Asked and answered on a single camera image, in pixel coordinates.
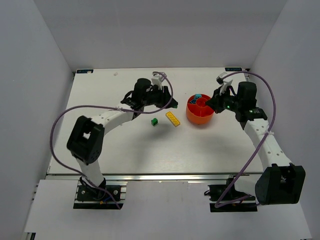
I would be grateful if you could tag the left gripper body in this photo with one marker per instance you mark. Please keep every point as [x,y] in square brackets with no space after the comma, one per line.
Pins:
[164,97]

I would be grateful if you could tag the orange divided round container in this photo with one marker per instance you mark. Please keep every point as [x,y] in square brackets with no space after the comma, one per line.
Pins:
[199,113]

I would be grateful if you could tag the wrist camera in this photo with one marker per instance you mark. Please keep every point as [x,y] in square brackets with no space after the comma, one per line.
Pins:
[157,79]
[224,81]

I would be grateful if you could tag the left blue corner label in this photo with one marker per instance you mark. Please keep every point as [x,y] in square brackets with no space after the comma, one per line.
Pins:
[84,71]

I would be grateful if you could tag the aluminium front rail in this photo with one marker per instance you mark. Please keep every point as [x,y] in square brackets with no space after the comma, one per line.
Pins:
[155,177]

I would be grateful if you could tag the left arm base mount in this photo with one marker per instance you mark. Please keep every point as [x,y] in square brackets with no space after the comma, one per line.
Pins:
[90,198]

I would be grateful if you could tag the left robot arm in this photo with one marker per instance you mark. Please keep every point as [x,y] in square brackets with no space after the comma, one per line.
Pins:
[86,139]

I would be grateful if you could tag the right blue corner label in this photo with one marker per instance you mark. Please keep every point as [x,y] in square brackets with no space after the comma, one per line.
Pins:
[233,69]

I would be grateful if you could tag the blue corner label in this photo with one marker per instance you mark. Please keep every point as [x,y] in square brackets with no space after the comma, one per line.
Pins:
[84,71]
[233,69]

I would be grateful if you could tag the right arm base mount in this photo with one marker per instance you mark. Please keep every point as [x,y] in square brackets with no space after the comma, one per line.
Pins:
[245,205]

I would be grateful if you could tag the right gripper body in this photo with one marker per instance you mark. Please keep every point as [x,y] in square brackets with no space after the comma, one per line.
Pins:
[218,100]

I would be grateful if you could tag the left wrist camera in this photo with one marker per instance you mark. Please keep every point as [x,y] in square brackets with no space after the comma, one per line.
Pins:
[157,79]

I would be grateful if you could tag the yellow long lego plate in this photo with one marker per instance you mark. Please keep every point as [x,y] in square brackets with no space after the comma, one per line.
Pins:
[173,119]

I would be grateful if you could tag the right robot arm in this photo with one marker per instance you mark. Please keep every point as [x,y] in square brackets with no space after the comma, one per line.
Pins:
[281,182]

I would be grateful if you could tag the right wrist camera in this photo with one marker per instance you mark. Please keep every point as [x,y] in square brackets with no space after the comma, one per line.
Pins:
[224,81]

